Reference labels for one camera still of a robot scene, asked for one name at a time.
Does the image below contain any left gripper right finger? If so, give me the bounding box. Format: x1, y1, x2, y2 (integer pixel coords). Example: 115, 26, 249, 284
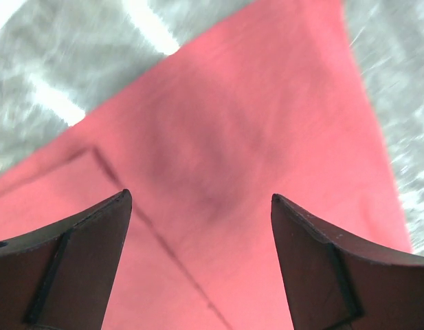
271, 194, 424, 329

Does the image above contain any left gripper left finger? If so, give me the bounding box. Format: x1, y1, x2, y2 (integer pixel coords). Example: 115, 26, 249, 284
0, 190, 132, 329

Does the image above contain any salmon pink t shirt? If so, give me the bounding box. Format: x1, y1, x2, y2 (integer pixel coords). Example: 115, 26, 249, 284
0, 1, 411, 329

